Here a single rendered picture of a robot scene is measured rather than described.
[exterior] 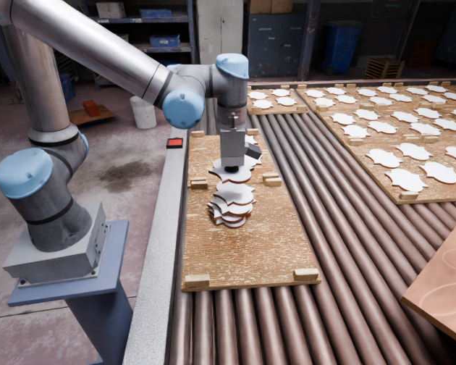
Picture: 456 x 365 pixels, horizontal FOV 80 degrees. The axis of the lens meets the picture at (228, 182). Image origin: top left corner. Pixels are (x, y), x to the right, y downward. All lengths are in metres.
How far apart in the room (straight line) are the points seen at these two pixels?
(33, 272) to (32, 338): 1.10
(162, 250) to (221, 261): 0.18
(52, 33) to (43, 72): 0.21
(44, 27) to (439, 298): 0.85
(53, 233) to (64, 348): 1.12
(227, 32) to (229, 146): 4.92
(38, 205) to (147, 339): 0.39
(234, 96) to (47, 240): 0.58
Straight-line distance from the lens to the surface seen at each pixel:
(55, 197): 0.77
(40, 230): 0.82
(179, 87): 0.54
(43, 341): 1.93
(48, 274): 0.89
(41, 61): 0.76
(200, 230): 0.83
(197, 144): 1.27
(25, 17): 0.58
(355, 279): 0.81
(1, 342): 2.05
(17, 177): 0.74
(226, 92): 0.66
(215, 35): 5.54
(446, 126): 1.80
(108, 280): 0.86
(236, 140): 0.70
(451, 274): 0.76
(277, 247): 0.79
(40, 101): 0.79
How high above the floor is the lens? 1.53
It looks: 36 degrees down
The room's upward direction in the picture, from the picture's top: straight up
